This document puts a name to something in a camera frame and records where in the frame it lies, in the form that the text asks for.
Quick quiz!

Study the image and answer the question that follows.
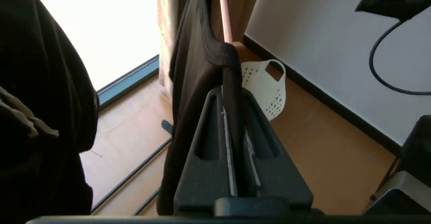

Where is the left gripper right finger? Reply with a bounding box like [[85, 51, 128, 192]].
[[242, 89, 314, 215]]

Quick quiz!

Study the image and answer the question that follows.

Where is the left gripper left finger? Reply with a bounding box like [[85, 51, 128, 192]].
[[173, 87, 238, 215]]

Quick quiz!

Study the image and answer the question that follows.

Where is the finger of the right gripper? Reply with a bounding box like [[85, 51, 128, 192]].
[[354, 0, 431, 22]]

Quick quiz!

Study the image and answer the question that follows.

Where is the black garment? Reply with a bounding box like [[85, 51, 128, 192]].
[[0, 0, 100, 224], [156, 0, 244, 217]]

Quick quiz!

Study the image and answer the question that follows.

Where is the pink clothes hanger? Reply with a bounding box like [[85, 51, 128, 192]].
[[217, 0, 234, 45]]

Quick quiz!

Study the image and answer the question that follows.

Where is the black clothes rack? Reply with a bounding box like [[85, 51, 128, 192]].
[[90, 118, 175, 217]]

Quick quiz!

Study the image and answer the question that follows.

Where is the white laundry basket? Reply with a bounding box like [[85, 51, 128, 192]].
[[240, 59, 288, 122]]

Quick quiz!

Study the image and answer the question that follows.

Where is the window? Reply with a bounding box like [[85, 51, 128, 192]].
[[26, 0, 161, 111]]

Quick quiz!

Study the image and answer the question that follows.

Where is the brown curtain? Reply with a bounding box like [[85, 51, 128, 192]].
[[156, 0, 264, 98]]

